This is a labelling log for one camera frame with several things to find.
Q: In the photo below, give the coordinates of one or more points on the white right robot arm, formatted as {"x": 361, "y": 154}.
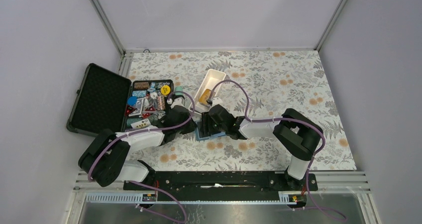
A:
{"x": 299, "y": 135}

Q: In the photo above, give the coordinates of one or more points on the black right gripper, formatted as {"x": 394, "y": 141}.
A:
{"x": 206, "y": 120}

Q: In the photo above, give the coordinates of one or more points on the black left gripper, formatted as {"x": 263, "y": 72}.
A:
{"x": 191, "y": 126}

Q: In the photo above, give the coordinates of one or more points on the mint green case handle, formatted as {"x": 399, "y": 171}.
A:
{"x": 178, "y": 92}

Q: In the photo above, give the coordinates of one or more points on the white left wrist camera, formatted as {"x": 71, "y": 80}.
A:
{"x": 176, "y": 101}

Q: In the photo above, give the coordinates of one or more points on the black open carrying case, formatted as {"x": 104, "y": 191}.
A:
{"x": 101, "y": 102}

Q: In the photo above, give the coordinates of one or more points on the blue leather card holder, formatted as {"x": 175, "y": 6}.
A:
{"x": 211, "y": 132}

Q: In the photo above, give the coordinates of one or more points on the yellow round poker chip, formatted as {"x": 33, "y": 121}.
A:
{"x": 165, "y": 90}

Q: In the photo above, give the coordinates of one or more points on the floral patterned table mat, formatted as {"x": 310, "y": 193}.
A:
{"x": 263, "y": 84}

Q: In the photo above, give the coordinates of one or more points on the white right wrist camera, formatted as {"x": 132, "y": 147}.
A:
{"x": 214, "y": 101}

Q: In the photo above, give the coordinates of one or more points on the white rectangular plastic tray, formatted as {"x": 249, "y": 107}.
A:
{"x": 211, "y": 78}

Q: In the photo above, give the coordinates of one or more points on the gold credit card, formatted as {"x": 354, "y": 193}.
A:
{"x": 205, "y": 98}

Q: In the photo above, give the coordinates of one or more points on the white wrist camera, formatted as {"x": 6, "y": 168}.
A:
{"x": 214, "y": 101}
{"x": 176, "y": 101}

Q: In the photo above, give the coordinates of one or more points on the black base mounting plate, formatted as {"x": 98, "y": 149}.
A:
{"x": 209, "y": 186}

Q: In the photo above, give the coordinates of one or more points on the playing card deck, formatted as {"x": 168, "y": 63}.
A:
{"x": 141, "y": 124}

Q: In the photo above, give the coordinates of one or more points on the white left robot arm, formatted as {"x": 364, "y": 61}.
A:
{"x": 106, "y": 159}

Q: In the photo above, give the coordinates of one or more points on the blue round poker chip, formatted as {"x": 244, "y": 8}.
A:
{"x": 132, "y": 101}

